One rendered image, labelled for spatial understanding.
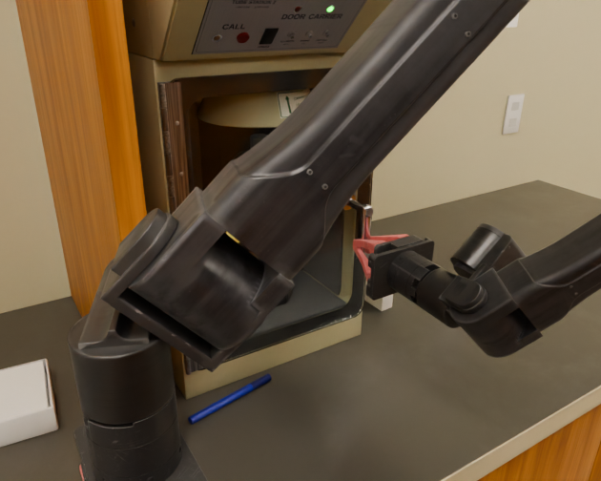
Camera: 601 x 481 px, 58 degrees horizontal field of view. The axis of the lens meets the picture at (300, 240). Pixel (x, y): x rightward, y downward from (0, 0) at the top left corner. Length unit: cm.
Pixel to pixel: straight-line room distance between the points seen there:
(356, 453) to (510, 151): 127
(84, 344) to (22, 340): 72
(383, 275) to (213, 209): 45
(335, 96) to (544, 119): 165
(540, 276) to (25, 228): 87
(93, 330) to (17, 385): 54
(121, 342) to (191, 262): 7
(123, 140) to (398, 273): 37
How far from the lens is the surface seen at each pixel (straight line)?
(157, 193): 71
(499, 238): 68
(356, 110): 29
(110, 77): 54
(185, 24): 59
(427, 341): 96
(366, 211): 76
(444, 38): 30
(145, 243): 30
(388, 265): 71
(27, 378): 88
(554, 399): 91
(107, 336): 32
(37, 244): 113
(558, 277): 59
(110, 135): 55
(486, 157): 173
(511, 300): 58
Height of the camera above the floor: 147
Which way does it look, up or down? 24 degrees down
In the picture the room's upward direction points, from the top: 1 degrees clockwise
